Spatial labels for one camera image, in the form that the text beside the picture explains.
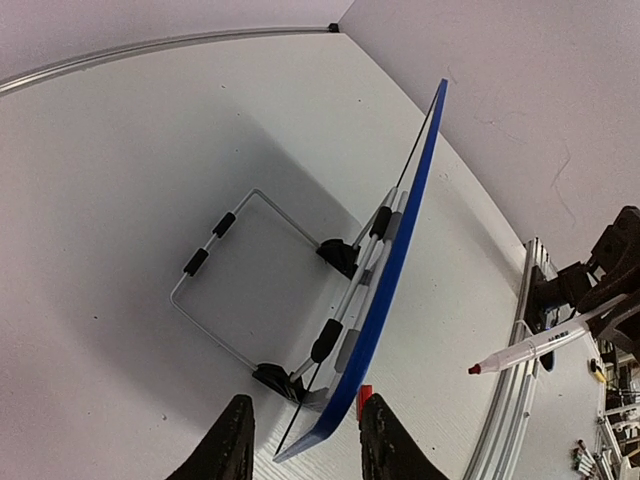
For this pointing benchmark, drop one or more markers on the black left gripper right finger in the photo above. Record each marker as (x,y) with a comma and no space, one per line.
(387,449)

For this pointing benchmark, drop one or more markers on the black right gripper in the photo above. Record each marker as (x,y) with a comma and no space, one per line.
(616,254)

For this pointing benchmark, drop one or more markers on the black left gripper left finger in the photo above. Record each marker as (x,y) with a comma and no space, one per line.
(227,449)

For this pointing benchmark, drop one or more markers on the red marker cap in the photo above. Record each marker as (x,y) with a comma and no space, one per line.
(364,394)

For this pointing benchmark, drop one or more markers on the white marker pen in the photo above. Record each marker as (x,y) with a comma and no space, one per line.
(537,345)

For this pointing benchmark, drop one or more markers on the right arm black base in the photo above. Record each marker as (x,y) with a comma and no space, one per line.
(547,296)

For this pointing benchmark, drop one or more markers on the left black whiteboard foot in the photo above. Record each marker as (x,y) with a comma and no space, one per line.
(277,379)

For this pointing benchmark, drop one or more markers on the black whiteboard foot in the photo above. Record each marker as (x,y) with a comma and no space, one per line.
(277,379)
(340,255)

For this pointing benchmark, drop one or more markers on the blue-framed whiteboard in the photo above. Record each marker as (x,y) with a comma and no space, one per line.
(384,286)

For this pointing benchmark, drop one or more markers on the right black whiteboard foot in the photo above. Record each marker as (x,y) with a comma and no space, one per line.
(340,255)

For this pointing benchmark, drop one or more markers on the rear aluminium table trim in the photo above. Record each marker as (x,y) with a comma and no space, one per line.
(93,59)

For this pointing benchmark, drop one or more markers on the aluminium front rail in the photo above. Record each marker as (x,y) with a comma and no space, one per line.
(498,448)

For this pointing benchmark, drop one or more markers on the wire easel stand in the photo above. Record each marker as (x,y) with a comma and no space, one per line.
(259,293)

